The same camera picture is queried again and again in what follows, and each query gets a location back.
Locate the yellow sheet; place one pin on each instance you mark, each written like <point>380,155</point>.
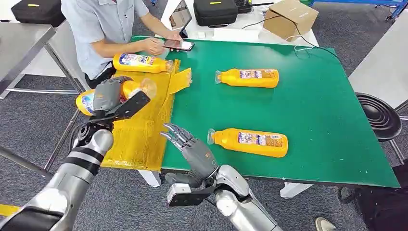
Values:
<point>140,140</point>

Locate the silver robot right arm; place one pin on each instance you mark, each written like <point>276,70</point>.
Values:
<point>236,201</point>

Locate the tablet on stand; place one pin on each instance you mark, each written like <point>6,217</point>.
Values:
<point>181,17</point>

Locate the person's shoe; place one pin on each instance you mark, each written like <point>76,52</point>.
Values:
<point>324,224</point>

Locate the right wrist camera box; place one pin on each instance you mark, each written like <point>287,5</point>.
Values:
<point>185,197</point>

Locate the blue metal frame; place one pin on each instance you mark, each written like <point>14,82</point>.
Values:
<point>395,8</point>

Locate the black radio device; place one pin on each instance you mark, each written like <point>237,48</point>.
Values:
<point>243,5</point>

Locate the green table mat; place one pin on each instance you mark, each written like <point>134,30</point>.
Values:
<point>318,111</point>

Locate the black round stool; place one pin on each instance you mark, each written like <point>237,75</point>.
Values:
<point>379,116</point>

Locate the steel table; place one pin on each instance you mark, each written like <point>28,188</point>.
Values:
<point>19,43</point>

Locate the white table leg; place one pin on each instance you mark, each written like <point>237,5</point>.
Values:
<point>294,189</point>
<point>151,178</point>

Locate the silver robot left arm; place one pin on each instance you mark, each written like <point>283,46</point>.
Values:
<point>70,178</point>

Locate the black bag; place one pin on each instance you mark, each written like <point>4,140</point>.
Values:
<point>382,204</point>

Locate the white table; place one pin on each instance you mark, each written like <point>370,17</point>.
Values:
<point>251,24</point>

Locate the person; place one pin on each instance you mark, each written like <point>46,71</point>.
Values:
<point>98,32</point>

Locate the orange drink bottle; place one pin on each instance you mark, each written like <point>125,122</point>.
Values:
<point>248,78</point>
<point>140,63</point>
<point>84,103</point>
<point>251,143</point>

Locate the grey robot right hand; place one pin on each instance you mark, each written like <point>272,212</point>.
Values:
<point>199,156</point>

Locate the black carry case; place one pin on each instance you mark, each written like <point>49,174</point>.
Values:
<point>215,12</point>
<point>38,11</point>

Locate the black smartphone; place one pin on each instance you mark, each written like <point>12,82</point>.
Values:
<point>179,45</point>

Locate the yellow floor tape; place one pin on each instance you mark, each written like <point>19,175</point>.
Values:
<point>8,209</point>

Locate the grey table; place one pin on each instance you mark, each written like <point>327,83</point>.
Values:
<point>382,67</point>

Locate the small white charger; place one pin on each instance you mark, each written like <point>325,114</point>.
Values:
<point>201,34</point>

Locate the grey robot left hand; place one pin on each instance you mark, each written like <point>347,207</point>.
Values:
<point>106,94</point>

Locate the cardboard box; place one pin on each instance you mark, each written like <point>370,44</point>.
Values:
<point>288,20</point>

